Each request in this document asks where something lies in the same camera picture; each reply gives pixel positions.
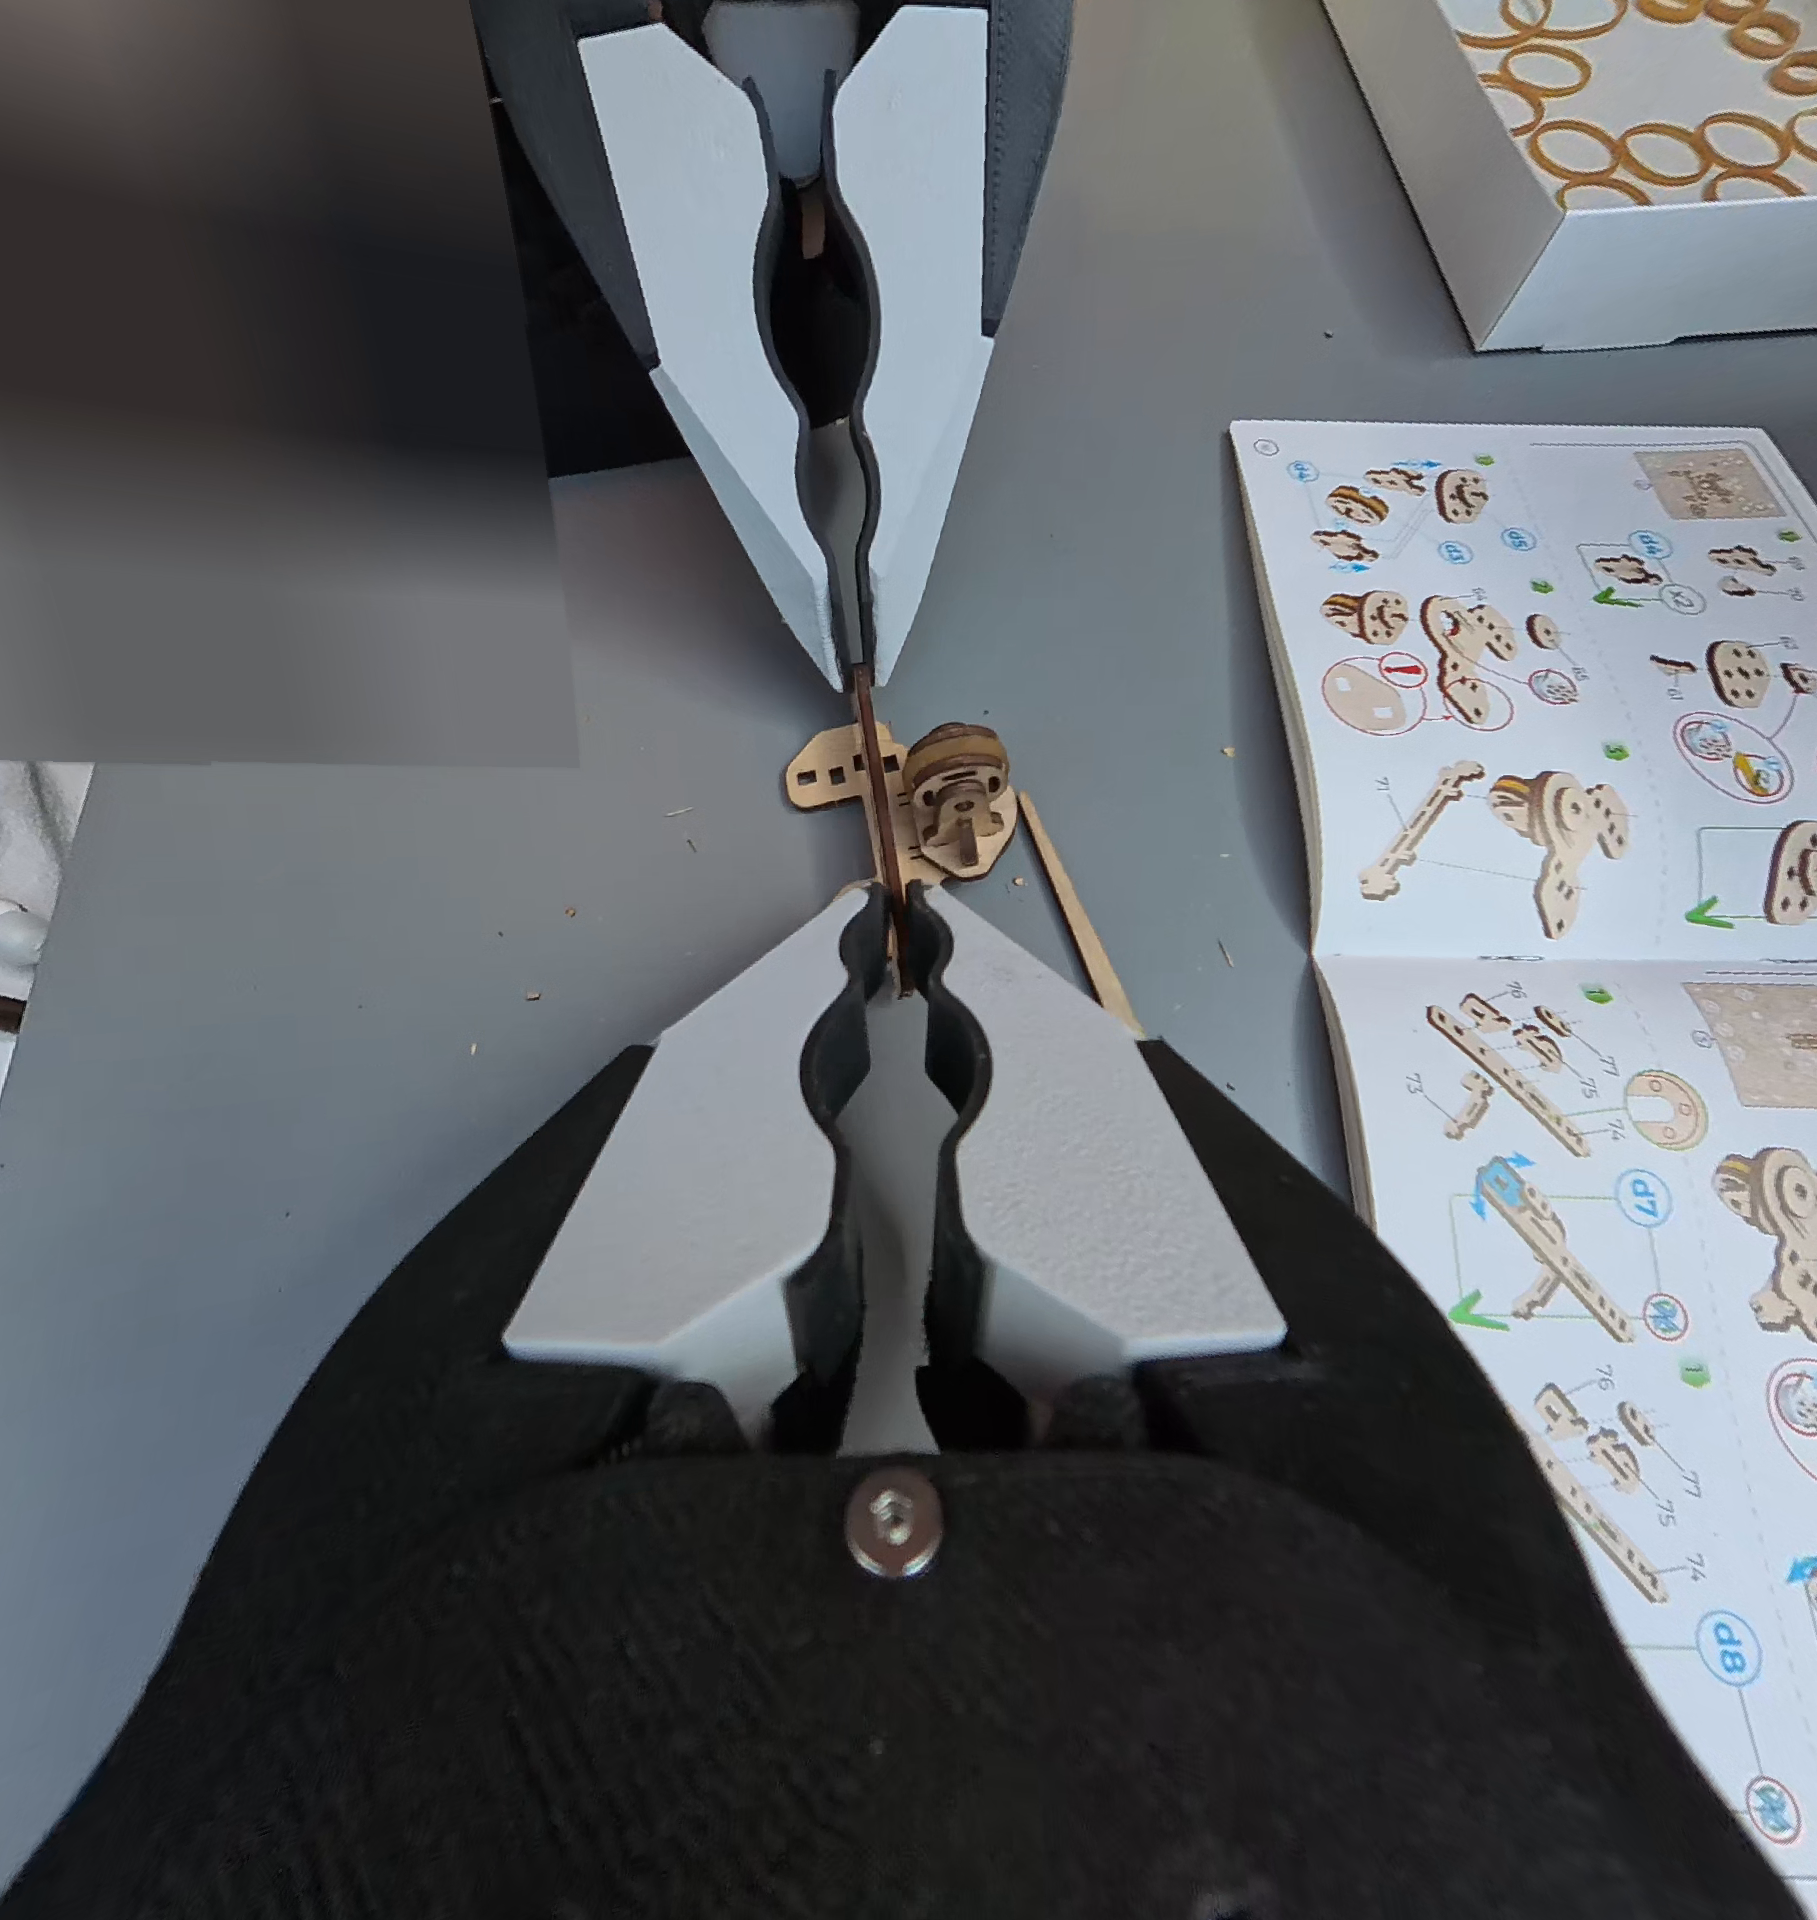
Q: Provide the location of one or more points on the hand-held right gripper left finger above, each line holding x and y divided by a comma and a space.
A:
697, 1199

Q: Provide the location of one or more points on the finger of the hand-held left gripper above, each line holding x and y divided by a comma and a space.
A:
697, 299
930, 299

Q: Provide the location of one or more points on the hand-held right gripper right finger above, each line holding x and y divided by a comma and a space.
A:
1104, 1199

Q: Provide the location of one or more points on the wooden key-shaped strip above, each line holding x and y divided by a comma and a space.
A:
882, 825

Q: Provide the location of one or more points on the wooden model drum plate assembly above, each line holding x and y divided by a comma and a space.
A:
956, 759

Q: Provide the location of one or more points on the black wrist rest pad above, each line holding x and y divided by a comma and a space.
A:
631, 428

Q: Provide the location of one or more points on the thin wooden stick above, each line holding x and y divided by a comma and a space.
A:
1072, 915

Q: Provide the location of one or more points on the pile of wooden rings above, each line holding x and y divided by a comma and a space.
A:
1598, 157

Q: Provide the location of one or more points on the white cardboard box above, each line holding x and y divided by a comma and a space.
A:
1672, 270

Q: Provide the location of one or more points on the open instruction booklet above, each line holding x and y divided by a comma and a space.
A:
1583, 706

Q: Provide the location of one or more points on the person's white garment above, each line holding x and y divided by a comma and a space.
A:
8, 810

